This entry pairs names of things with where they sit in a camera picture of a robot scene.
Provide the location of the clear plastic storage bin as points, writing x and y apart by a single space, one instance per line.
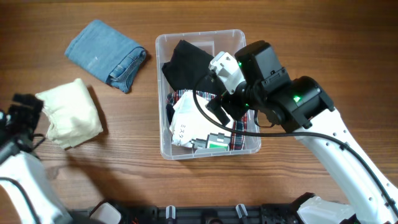
212 42

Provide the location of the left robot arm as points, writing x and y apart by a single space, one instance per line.
23 176

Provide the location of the blue denim jeans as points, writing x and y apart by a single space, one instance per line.
107 54

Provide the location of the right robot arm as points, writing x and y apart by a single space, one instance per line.
254 79

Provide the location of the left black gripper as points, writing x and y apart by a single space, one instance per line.
21 108

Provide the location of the cream yellow shirt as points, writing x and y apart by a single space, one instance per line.
72 114

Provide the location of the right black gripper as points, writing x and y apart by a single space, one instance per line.
235 109

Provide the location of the black garment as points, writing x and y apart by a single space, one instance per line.
187 65

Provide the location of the white printed t-shirt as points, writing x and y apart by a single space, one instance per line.
190 129

